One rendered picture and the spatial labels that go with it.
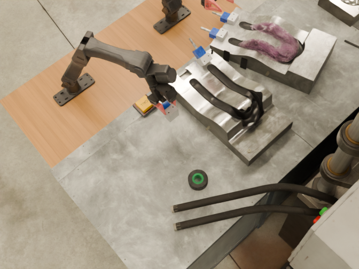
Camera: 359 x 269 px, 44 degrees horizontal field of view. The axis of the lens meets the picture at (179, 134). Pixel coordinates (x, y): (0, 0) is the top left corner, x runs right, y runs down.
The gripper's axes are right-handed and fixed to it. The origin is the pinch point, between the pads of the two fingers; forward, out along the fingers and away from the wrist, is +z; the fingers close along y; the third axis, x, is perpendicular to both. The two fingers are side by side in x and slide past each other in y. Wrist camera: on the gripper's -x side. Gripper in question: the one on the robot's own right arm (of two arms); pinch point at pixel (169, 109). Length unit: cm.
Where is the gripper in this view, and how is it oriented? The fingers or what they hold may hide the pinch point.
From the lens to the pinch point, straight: 179.8
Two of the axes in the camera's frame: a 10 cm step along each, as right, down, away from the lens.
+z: 3.7, 7.0, 6.1
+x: -5.6, -3.6, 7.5
